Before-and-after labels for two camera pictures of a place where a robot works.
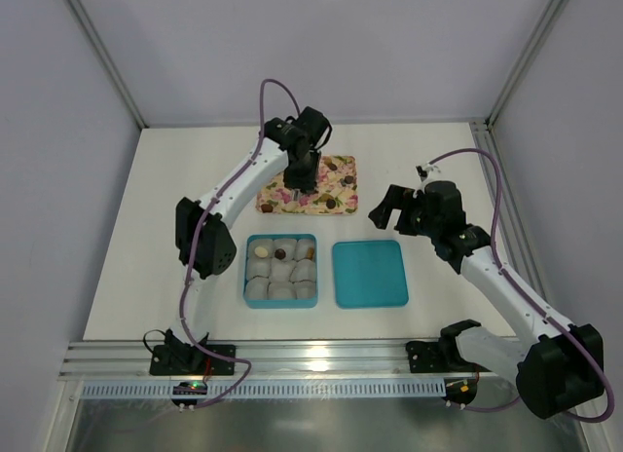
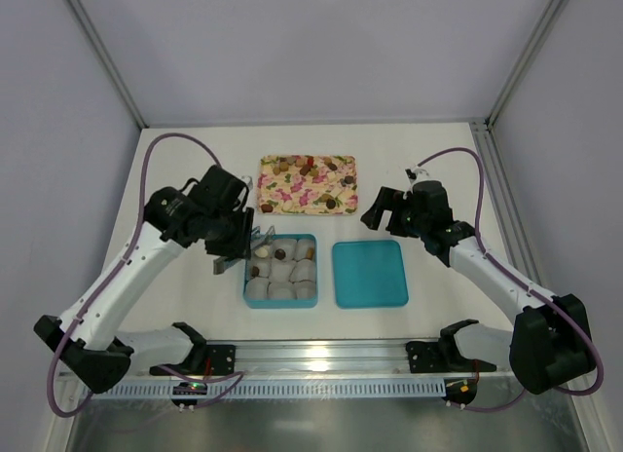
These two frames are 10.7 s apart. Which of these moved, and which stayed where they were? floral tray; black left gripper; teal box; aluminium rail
Moved: black left gripper
Stayed: aluminium rail; floral tray; teal box
